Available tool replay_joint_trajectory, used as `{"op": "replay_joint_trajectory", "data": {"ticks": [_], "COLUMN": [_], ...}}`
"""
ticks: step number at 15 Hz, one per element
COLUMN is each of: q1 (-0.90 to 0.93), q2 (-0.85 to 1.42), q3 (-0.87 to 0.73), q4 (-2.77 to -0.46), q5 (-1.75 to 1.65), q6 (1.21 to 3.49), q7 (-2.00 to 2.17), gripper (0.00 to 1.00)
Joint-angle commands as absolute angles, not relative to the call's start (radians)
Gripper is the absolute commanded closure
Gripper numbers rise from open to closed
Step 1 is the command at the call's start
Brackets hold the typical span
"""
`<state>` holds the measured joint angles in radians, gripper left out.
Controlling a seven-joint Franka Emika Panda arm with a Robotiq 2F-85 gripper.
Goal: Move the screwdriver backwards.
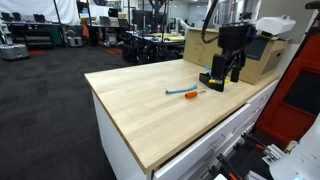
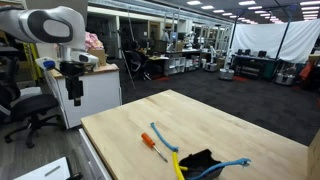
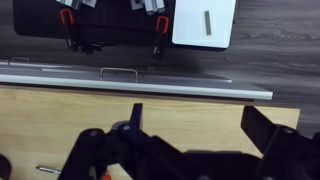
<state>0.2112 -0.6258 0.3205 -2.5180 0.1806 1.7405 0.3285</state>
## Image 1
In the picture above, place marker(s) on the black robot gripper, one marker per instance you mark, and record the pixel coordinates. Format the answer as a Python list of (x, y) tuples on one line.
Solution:
[(232, 39)]

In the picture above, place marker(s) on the orange handled screwdriver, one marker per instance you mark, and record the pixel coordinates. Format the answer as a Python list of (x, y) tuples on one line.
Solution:
[(193, 94)]

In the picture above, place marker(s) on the white device on box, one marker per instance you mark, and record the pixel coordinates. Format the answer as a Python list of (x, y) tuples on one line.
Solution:
[(275, 25)]

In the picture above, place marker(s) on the red tool cabinet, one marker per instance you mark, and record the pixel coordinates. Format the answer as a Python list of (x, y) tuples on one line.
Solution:
[(295, 103)]

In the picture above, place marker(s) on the cluttered black background desk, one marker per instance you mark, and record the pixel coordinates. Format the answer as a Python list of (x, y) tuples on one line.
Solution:
[(147, 40)]

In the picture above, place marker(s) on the white drawer cabinet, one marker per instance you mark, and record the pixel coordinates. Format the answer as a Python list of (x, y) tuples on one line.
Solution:
[(193, 156)]

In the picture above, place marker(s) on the grey round floor robot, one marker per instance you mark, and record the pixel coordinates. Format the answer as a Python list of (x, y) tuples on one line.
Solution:
[(12, 51)]

